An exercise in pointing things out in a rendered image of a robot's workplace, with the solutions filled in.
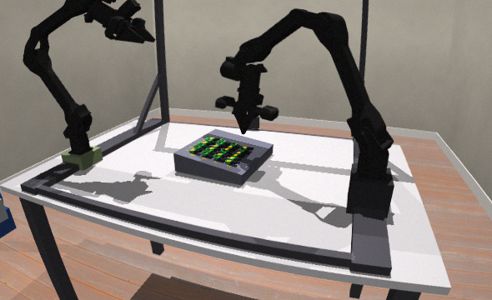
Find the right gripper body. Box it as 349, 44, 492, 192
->
101, 7, 145, 40

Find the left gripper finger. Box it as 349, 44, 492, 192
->
232, 110, 247, 134
243, 114, 259, 134

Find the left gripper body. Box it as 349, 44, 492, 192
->
215, 84, 279, 121

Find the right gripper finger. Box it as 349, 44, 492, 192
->
136, 22, 155, 43
115, 21, 145, 43

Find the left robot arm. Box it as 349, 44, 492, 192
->
220, 8, 394, 181

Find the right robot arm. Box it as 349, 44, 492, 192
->
23, 0, 141, 155

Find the black metal support frame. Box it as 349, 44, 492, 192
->
133, 0, 369, 158

